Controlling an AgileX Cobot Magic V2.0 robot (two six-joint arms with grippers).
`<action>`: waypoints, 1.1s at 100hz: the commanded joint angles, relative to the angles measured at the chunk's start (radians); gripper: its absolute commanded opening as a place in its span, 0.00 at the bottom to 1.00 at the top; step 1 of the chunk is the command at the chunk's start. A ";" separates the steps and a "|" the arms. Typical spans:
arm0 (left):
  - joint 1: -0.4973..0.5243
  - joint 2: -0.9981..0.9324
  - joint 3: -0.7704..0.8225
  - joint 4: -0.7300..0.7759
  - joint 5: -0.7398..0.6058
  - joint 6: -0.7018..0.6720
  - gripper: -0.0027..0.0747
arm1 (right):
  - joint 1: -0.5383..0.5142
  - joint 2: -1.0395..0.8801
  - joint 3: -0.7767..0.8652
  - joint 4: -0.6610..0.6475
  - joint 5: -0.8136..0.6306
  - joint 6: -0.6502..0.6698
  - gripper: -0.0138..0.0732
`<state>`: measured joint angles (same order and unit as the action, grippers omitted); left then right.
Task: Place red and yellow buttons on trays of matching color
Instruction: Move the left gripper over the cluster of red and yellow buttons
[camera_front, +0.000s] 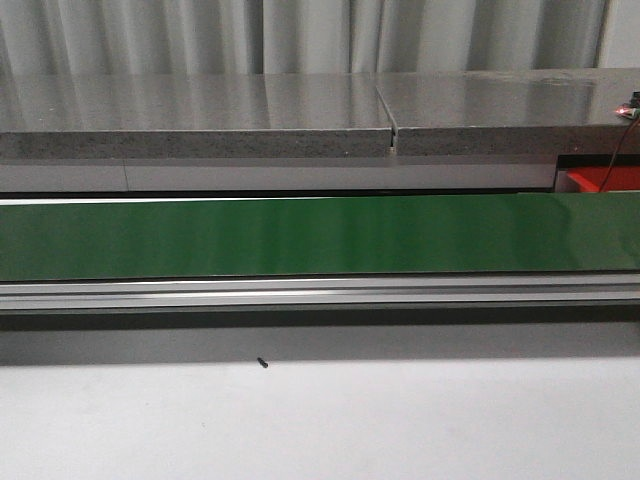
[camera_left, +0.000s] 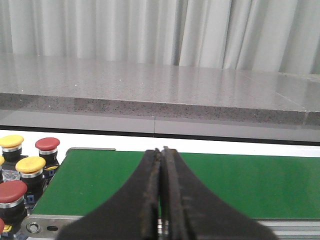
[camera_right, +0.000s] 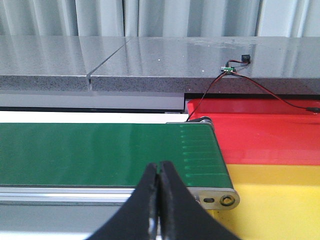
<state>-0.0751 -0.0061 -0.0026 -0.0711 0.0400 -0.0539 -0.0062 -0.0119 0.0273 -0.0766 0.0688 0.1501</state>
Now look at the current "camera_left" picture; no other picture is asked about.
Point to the red mushroom push button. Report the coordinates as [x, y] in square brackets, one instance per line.
[5, 228]
[12, 203]
[48, 149]

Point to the aluminium conveyor frame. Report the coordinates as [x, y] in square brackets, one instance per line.
[49, 226]

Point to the yellow mushroom push button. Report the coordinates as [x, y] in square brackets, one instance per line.
[2, 161]
[31, 173]
[11, 146]

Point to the green conveyor belt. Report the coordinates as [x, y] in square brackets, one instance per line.
[260, 186]

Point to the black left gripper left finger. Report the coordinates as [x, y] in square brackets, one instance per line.
[130, 214]

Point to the white pleated curtain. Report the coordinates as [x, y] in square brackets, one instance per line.
[262, 35]

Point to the grey granite counter slab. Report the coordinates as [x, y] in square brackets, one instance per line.
[97, 87]
[305, 90]

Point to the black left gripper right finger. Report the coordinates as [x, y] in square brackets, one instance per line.
[190, 211]

